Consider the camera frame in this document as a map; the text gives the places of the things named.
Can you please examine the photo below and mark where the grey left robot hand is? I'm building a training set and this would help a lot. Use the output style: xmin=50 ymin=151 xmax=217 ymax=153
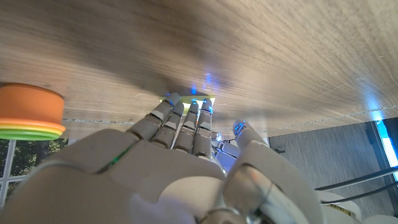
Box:
xmin=211 ymin=132 xmax=242 ymax=174

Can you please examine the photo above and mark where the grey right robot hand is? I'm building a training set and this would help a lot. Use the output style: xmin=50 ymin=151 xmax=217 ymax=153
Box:
xmin=0 ymin=92 xmax=324 ymax=224

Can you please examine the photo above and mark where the yellow sticky note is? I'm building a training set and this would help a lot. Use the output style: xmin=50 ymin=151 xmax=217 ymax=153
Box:
xmin=159 ymin=95 xmax=216 ymax=116

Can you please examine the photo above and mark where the small orange green toy cup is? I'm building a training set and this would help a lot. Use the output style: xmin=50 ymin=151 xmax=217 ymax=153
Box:
xmin=0 ymin=82 xmax=67 ymax=141

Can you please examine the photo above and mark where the printed window backdrop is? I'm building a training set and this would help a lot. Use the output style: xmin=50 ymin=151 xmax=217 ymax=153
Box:
xmin=0 ymin=138 xmax=69 ymax=209

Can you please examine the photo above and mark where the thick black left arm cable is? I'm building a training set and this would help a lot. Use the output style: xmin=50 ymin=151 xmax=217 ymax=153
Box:
xmin=313 ymin=166 xmax=398 ymax=191

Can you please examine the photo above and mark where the thin black left wrist wire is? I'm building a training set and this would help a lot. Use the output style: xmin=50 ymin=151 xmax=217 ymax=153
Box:
xmin=320 ymin=182 xmax=398 ymax=205

